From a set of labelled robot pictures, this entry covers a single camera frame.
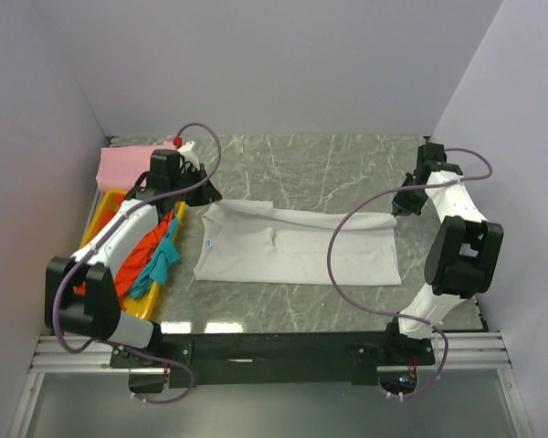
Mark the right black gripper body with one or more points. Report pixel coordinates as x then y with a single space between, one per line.
416 200

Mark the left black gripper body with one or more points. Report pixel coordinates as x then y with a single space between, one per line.
187 175

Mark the white t shirt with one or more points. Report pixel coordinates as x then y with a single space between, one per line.
255 242

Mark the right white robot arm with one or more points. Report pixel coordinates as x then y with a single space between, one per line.
462 259

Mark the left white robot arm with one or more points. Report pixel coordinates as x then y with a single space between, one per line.
81 298

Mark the folded pink t shirt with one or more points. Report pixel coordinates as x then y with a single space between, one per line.
120 167

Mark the teal t shirt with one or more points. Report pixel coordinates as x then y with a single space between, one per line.
156 271

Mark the orange t shirt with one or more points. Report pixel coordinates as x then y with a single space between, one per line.
140 257

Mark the yellow plastic bin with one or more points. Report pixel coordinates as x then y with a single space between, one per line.
146 301

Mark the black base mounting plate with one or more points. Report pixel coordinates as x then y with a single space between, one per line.
262 358

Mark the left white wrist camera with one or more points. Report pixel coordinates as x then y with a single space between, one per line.
190 150

